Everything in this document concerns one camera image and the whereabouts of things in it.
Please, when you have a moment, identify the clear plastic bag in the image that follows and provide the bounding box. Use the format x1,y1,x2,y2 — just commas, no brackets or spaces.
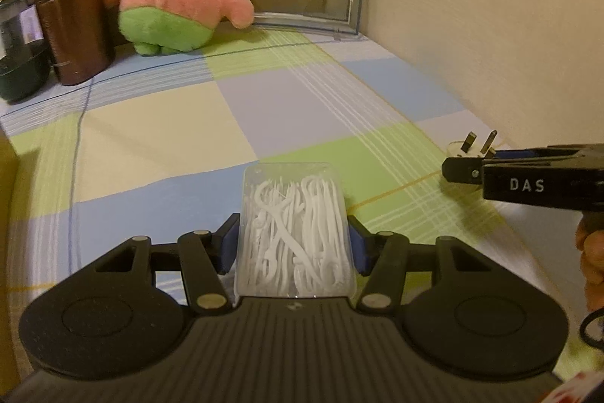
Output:
234,161,356,297

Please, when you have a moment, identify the glass jar with dark base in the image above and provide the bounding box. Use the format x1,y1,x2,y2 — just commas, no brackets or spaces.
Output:
0,0,52,104

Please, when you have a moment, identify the checked pastel tablecloth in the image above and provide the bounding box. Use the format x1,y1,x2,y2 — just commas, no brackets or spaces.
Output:
0,28,604,385

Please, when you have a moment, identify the black cord loop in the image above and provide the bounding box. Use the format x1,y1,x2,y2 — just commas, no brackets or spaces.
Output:
578,307,604,348

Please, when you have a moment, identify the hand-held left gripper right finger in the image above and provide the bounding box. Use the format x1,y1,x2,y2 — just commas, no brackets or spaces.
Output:
348,215,494,316

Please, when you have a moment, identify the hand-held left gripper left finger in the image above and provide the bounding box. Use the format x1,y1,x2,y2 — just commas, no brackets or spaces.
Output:
92,213,240,316

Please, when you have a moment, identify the red and white packet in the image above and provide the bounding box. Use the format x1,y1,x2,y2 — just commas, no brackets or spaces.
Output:
542,369,604,403

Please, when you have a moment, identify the brown cylindrical canister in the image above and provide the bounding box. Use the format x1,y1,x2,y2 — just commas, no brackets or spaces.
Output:
31,0,116,86

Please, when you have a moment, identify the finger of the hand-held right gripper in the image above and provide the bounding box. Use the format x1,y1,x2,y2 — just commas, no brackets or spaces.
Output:
491,143,604,163
442,156,488,187

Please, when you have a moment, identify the person's right hand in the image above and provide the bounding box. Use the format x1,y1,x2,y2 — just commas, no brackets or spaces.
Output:
576,227,604,314

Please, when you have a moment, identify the white plug adapter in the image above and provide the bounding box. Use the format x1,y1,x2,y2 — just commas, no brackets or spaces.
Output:
446,130,500,162

